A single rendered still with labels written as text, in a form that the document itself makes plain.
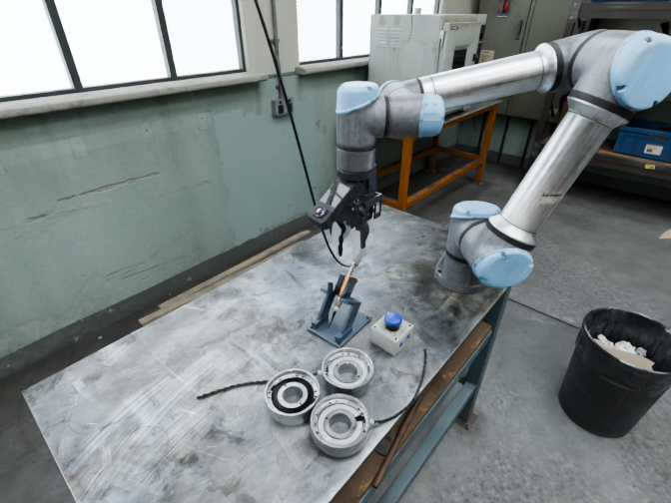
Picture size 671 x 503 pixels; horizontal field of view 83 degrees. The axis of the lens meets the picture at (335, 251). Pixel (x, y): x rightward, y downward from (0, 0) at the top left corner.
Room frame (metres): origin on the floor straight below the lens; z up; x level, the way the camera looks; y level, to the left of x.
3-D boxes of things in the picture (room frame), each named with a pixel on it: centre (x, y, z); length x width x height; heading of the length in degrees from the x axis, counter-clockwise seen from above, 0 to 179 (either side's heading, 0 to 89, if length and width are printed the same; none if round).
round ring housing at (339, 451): (0.41, -0.01, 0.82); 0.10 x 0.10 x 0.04
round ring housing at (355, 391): (0.52, -0.02, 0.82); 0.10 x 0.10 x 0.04
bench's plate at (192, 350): (0.74, 0.01, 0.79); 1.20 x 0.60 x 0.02; 138
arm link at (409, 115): (0.75, -0.14, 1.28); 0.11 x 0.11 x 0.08; 4
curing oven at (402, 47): (3.02, -0.66, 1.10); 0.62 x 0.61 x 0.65; 138
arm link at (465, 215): (0.87, -0.36, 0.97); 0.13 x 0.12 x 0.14; 4
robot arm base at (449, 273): (0.88, -0.36, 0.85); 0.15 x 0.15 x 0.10
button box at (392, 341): (0.64, -0.13, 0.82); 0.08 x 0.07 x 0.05; 138
